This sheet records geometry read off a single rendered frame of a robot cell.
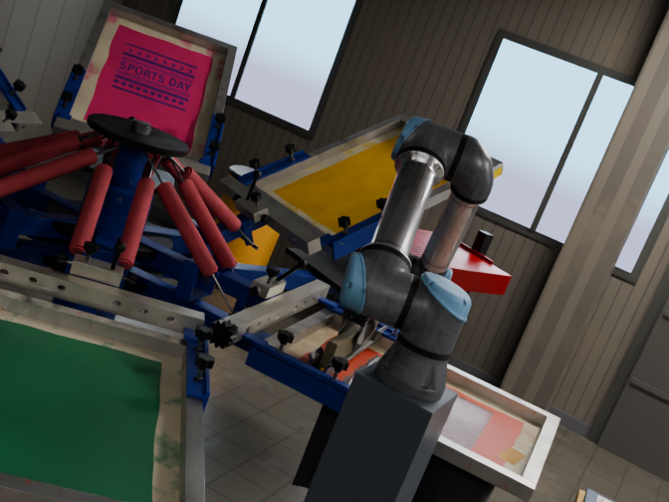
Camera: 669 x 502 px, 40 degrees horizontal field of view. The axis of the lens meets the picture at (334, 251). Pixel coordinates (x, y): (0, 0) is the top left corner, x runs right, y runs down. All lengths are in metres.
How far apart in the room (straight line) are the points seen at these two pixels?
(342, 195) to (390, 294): 1.54
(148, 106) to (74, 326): 1.61
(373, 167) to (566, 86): 2.46
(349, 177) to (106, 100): 0.98
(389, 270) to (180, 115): 2.00
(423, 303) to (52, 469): 0.76
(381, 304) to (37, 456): 0.70
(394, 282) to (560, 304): 3.80
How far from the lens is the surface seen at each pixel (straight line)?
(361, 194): 3.35
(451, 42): 5.98
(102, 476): 1.74
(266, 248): 5.79
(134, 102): 3.71
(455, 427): 2.52
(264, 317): 2.50
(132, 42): 3.98
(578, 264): 5.56
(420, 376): 1.88
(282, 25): 6.44
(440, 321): 1.85
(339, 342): 2.45
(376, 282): 1.84
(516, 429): 2.70
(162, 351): 2.28
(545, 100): 5.78
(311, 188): 3.42
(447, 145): 2.11
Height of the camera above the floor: 1.86
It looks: 14 degrees down
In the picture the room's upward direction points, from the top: 21 degrees clockwise
